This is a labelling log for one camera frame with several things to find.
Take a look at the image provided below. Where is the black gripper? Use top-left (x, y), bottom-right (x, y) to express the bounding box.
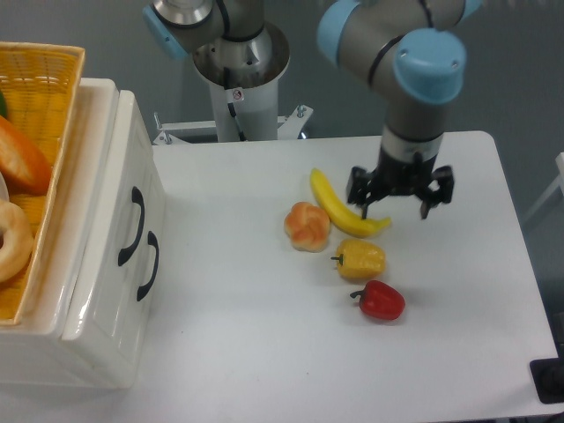
top-left (346, 145), bottom-right (455, 219)

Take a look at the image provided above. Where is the white top drawer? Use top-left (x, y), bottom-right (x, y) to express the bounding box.
top-left (63, 91), bottom-right (166, 389)

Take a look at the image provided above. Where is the white drawer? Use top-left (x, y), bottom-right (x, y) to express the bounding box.
top-left (127, 230), bottom-right (160, 351)
top-left (63, 91), bottom-right (166, 389)

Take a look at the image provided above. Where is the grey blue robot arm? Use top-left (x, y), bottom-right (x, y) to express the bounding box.
top-left (143, 1), bottom-right (479, 217)

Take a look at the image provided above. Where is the white lower drawer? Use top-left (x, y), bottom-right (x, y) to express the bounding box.
top-left (127, 230), bottom-right (160, 351)

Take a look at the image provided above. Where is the white drawer cabinet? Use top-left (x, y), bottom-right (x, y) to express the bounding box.
top-left (0, 78), bottom-right (133, 391)

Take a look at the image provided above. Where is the yellow toy banana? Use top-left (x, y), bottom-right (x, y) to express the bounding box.
top-left (309, 168), bottom-right (392, 238)

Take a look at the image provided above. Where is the yellow toy bell pepper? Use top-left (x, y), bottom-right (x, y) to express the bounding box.
top-left (330, 239), bottom-right (387, 279)

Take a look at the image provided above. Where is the orange knotted bread roll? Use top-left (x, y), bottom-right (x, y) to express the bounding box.
top-left (284, 202), bottom-right (330, 252)

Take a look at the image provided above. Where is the red toy bell pepper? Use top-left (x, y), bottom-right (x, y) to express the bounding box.
top-left (349, 280), bottom-right (405, 321)

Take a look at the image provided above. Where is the black device at edge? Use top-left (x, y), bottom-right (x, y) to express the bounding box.
top-left (530, 358), bottom-right (563, 404)

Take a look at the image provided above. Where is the yellow wicker basket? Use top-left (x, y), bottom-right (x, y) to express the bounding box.
top-left (1, 41), bottom-right (85, 326)

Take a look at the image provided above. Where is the orange toy baguette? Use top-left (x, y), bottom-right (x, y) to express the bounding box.
top-left (1, 116), bottom-right (52, 196)

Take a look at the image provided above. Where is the beige toy bagel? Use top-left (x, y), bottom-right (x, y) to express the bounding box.
top-left (1, 200), bottom-right (34, 283)

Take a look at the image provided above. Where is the white plate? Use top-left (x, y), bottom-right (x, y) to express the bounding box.
top-left (0, 174), bottom-right (10, 201)

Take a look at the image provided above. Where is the green toy vegetable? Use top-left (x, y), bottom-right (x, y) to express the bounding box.
top-left (0, 92), bottom-right (8, 119)

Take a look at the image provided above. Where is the white frame at right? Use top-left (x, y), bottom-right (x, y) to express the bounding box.
top-left (523, 152), bottom-right (563, 230)

